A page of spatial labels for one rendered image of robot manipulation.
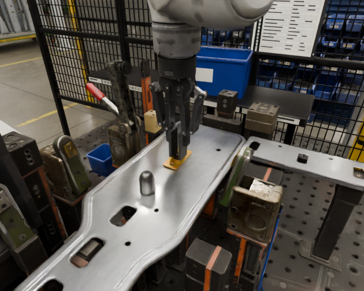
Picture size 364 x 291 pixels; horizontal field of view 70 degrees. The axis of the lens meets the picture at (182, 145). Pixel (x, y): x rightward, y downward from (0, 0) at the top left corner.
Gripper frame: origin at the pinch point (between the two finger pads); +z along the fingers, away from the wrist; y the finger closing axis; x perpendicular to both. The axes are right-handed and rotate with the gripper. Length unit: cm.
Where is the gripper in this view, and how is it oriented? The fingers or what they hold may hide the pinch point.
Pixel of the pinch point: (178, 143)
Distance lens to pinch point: 60.6
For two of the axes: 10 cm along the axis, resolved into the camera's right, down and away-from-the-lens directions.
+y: 8.7, 2.6, -4.1
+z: 0.0, 8.5, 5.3
